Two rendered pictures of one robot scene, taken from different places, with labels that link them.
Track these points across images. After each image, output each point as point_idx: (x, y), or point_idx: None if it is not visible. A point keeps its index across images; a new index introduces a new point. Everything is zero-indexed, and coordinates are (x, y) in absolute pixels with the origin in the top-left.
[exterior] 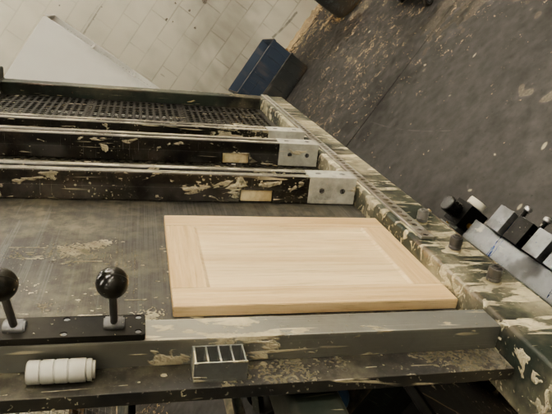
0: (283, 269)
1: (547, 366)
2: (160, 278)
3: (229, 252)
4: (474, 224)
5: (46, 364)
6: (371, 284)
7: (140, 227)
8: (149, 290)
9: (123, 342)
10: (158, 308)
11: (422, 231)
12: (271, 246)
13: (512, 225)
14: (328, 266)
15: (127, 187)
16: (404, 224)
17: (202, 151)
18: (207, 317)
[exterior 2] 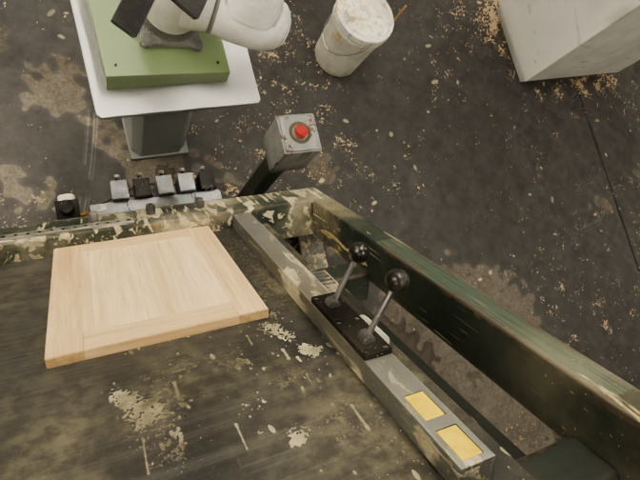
0: (180, 278)
1: (284, 206)
2: (203, 337)
3: (151, 304)
4: (93, 209)
5: (377, 329)
6: (198, 247)
7: (61, 383)
8: (230, 337)
9: None
10: (258, 326)
11: (122, 220)
12: (133, 287)
13: (135, 187)
14: (170, 262)
15: None
16: (103, 227)
17: None
18: None
